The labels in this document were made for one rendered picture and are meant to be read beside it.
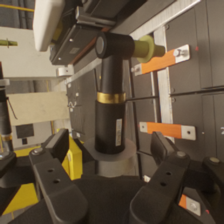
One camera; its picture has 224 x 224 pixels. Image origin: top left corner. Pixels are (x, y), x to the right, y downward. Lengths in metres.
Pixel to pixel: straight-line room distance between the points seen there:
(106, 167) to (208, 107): 0.18
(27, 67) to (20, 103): 0.91
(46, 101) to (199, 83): 4.45
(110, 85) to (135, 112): 0.23
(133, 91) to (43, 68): 4.32
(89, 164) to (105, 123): 0.06
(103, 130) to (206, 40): 0.21
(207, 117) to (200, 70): 0.08
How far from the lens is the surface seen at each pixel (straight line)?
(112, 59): 0.21
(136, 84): 0.42
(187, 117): 0.33
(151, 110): 0.39
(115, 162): 0.22
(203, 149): 0.32
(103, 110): 0.21
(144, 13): 0.43
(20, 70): 4.63
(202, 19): 0.31
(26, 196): 0.23
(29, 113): 4.59
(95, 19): 0.50
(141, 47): 0.24
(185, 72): 0.32
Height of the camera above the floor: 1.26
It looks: 29 degrees down
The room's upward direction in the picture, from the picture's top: 98 degrees counter-clockwise
